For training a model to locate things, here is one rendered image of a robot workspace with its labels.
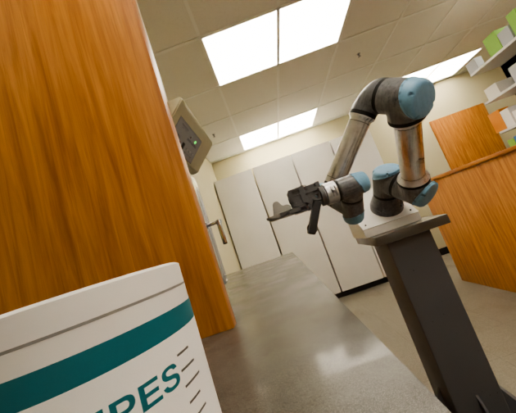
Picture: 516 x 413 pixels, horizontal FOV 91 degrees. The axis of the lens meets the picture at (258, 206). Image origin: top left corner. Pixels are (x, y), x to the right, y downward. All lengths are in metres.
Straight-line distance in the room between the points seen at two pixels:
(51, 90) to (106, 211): 0.33
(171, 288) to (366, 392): 0.18
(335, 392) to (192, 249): 0.38
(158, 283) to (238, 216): 3.61
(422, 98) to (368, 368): 0.80
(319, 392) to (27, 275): 0.65
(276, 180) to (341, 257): 1.45
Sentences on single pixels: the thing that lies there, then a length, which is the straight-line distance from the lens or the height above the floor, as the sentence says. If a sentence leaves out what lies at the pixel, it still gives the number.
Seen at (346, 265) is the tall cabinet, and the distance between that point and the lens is 3.86.
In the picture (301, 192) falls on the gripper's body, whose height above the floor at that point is 1.20.
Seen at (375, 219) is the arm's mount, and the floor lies 1.01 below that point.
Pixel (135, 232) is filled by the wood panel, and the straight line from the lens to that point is 0.61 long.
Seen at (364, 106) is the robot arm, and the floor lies 1.41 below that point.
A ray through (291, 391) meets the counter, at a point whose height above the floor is 0.94.
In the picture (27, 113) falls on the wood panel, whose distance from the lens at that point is 0.84.
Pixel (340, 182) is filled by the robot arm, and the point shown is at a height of 1.18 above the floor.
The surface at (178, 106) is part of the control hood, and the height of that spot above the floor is 1.49.
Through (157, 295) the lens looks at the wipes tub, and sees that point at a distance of 0.17.
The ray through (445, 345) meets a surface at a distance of 1.47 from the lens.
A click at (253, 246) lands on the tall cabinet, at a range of 3.73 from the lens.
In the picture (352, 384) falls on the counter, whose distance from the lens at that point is 0.28.
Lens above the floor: 1.08
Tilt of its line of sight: 8 degrees up
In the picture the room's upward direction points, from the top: 19 degrees counter-clockwise
